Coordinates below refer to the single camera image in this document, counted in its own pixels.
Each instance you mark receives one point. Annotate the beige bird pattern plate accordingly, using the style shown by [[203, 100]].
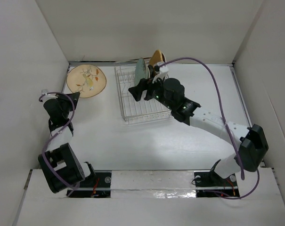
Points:
[[88, 80]]

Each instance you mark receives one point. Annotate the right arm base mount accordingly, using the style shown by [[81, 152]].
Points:
[[206, 187]]

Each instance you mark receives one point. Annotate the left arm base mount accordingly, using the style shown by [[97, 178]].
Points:
[[98, 187]]

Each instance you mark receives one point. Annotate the metal wire dish rack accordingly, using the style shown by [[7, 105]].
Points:
[[131, 110]]

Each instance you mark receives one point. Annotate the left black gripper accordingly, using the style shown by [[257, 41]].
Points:
[[62, 98]]

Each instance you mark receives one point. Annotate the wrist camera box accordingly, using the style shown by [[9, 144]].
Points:
[[46, 93], [161, 71]]

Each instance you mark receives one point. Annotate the woven bamboo square tray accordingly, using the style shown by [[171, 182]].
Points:
[[156, 57]]

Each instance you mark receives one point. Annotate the red teal flower plate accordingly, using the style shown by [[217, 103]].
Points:
[[163, 57]]

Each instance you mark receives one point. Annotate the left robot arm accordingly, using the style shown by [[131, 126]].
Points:
[[57, 160]]

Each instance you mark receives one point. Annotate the light green flower plate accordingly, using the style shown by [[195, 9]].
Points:
[[141, 71]]

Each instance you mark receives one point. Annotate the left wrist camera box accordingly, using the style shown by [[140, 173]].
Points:
[[46, 93]]

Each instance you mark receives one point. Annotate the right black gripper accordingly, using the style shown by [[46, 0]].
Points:
[[137, 91]]

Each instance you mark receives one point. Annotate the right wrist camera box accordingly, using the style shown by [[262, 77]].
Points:
[[161, 71]]

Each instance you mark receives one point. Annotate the black round plate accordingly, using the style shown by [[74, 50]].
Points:
[[152, 72]]

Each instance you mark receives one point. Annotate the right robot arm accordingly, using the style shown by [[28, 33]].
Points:
[[250, 142]]

